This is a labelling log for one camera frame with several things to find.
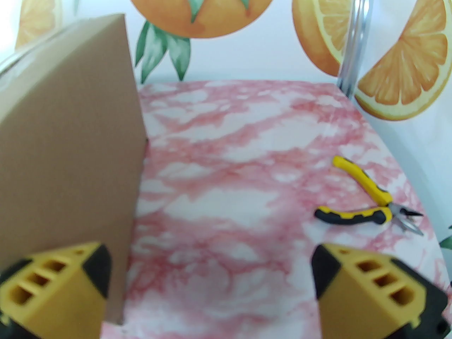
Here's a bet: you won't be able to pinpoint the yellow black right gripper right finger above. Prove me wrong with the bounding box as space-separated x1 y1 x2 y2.
311 243 452 339

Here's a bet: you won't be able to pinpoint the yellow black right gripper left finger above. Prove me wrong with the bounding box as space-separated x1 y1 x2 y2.
0 242 113 339

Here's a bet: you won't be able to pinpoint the brown cardboard express box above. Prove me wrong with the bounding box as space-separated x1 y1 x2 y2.
0 13 149 326

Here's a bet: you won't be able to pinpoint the yellow black handled pliers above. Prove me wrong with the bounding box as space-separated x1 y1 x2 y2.
314 156 424 236

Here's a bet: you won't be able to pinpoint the aluminium frame post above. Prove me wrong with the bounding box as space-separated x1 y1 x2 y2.
337 0 375 100

